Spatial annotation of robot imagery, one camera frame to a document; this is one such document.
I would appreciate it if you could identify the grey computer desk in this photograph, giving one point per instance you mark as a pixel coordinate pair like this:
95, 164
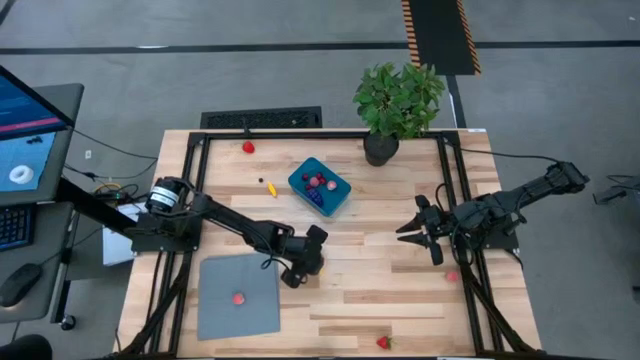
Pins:
50, 280

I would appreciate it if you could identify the black computer mouse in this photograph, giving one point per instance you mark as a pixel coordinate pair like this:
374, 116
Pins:
20, 282

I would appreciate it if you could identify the computer monitor blue screen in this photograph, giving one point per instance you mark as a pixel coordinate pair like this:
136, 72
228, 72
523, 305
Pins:
25, 160

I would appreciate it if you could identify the grey equipment stand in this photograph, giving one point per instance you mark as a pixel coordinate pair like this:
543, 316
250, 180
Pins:
622, 192

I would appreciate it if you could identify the red toy strawberry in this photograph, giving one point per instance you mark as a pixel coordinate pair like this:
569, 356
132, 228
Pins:
383, 342

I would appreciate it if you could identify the black rubber floor mat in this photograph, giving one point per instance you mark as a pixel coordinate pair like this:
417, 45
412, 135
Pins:
261, 118

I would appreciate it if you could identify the grey cloth mat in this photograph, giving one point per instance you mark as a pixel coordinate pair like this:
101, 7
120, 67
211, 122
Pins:
225, 310

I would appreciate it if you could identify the black aluminium table frame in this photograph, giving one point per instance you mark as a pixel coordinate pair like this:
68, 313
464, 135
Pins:
325, 135

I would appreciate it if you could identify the green potted plant black pot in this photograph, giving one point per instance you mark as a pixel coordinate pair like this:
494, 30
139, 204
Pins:
395, 100

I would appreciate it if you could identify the black keyboard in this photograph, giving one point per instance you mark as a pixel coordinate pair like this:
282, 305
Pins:
15, 227

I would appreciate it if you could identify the person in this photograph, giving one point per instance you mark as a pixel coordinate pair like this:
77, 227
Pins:
25, 349

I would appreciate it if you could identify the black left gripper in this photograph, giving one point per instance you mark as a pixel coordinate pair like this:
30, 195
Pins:
300, 250

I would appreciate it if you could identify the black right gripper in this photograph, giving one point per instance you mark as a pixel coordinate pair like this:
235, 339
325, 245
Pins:
440, 225

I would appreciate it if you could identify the white box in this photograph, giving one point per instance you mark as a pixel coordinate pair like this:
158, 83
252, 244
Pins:
115, 250

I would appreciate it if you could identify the red toy tomato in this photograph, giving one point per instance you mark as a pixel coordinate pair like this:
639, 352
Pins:
248, 147

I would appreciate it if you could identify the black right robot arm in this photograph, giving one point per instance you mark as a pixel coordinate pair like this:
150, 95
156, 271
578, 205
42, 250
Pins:
510, 205

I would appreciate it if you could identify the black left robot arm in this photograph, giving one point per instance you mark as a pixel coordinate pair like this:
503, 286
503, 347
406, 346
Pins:
225, 222

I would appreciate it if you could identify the blue tupperware container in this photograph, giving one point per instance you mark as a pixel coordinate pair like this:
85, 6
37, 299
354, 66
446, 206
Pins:
337, 197

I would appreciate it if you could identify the purple toy grapes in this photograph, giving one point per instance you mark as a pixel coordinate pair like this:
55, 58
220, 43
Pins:
315, 197

